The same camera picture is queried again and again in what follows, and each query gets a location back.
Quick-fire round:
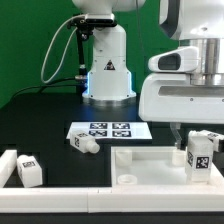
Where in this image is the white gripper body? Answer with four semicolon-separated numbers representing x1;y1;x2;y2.
139;73;224;124

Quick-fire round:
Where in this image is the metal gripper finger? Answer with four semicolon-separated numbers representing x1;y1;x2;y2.
170;122;182;149

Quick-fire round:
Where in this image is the white square tabletop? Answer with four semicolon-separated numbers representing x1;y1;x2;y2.
111;146;224;189

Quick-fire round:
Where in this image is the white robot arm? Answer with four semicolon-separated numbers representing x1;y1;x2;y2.
72;0;224;124

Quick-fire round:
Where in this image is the white marker sheet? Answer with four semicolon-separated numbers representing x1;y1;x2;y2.
66;122;152;140

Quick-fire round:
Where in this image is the white U-shaped fence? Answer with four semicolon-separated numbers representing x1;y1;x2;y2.
0;148;224;215

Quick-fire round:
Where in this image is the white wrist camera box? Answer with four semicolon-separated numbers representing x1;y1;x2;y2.
148;46;199;73

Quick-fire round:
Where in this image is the grey looped cable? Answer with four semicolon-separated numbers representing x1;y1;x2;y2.
40;14;86;86

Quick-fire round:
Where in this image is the black cable on table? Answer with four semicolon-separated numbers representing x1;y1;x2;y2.
9;77;88;103

